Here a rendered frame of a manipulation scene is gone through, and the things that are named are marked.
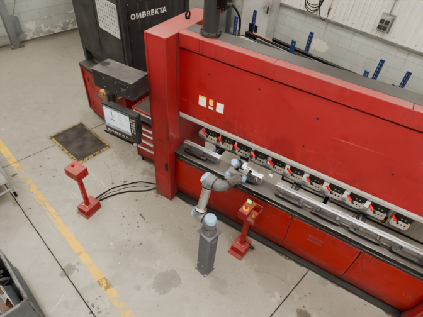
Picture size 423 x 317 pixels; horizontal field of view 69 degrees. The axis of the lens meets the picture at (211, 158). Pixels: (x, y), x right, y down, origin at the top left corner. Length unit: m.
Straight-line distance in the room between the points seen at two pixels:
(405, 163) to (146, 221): 2.97
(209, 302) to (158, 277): 0.63
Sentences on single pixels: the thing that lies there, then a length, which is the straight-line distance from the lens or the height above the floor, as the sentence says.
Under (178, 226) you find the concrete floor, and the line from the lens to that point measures 4.14.
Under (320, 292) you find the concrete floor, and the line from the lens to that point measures 4.04.
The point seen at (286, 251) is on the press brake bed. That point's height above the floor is 0.05.
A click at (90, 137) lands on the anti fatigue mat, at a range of 5.50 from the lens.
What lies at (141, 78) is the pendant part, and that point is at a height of 1.94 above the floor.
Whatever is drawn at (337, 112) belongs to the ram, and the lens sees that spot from 2.71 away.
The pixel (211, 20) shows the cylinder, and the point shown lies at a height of 2.45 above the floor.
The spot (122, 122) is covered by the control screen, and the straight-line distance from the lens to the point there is 3.33.
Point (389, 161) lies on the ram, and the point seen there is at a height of 1.81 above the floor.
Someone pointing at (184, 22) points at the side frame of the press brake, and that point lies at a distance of 3.30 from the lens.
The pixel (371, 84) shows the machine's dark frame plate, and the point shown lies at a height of 2.30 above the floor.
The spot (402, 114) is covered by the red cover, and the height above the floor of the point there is 2.24.
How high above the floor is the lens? 3.45
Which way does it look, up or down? 44 degrees down
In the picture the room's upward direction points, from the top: 6 degrees clockwise
